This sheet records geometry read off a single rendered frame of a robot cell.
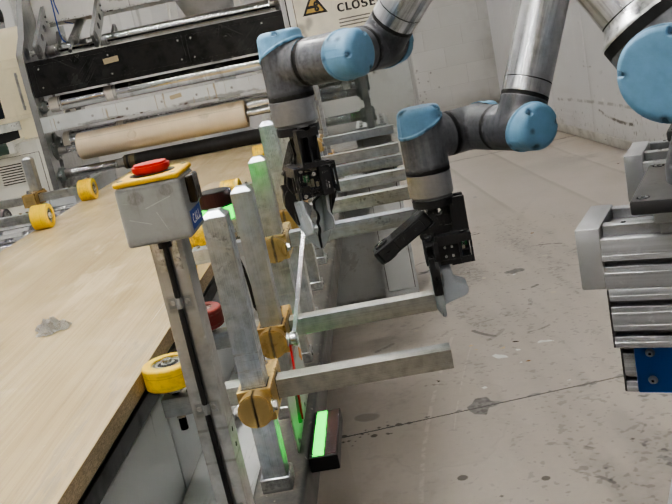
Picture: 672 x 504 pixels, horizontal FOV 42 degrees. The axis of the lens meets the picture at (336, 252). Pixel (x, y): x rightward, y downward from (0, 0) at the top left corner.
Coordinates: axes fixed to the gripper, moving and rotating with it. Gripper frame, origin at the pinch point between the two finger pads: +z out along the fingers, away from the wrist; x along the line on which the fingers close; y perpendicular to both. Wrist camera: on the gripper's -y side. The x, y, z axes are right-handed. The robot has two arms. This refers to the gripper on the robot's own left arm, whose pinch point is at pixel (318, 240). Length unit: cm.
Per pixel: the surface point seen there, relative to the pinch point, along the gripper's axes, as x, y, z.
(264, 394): -19.2, 26.7, 13.2
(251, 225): -11.1, 1.6, -5.8
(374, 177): 35, -66, 3
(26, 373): -51, -1, 9
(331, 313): -0.7, 0.8, 13.0
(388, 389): 54, -153, 98
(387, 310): 8.3, 4.1, 14.3
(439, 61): 393, -806, 20
